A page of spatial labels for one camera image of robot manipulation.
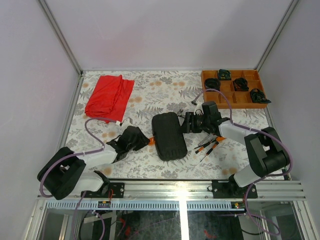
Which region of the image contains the orange compartment tray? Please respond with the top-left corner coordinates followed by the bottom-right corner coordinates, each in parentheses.
top-left (201, 69), bottom-right (267, 109)

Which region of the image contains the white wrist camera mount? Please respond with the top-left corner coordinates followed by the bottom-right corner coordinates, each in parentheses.
top-left (115, 117), bottom-right (133, 129)
top-left (191, 100), bottom-right (205, 116)

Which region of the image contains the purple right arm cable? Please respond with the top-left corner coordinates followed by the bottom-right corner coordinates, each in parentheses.
top-left (191, 88), bottom-right (294, 176)

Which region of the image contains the red folded cloth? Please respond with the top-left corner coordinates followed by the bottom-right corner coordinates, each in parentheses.
top-left (84, 75), bottom-right (135, 122)

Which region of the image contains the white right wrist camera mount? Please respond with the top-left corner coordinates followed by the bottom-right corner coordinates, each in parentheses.
top-left (191, 100), bottom-right (205, 116)

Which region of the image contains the small orange black screwdriver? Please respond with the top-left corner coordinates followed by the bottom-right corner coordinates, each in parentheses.
top-left (200, 142), bottom-right (220, 162)

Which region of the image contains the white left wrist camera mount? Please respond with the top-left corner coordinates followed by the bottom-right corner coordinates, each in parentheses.
top-left (115, 117), bottom-right (133, 129)

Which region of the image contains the black plastic tool case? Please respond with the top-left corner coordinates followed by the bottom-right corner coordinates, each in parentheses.
top-left (151, 112), bottom-right (188, 162)

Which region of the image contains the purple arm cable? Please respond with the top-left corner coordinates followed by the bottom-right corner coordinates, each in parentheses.
top-left (39, 118), bottom-right (118, 198)
top-left (191, 88), bottom-right (294, 176)

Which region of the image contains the steel claw hammer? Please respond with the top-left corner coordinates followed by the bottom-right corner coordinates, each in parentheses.
top-left (176, 108), bottom-right (185, 119)

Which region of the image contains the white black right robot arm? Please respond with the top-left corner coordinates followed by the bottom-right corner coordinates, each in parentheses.
top-left (181, 101), bottom-right (291, 198)

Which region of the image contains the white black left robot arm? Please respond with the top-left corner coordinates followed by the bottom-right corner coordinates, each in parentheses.
top-left (37, 126), bottom-right (150, 200)

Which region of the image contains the large black handled screwdriver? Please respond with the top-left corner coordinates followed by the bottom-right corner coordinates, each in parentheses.
top-left (198, 134), bottom-right (225, 147)

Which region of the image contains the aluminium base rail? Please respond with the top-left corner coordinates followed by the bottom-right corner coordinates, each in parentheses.
top-left (35, 180), bottom-right (306, 211)

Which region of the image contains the black strap bundle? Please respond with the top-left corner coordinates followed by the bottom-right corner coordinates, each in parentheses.
top-left (216, 69), bottom-right (232, 81)
top-left (249, 88), bottom-right (272, 105)
top-left (204, 77), bottom-right (222, 93)
top-left (232, 77), bottom-right (249, 92)

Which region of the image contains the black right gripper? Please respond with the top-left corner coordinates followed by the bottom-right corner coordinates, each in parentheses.
top-left (178, 112), bottom-right (211, 134)

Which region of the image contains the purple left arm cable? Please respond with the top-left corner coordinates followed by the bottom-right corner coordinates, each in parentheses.
top-left (39, 118), bottom-right (118, 198)

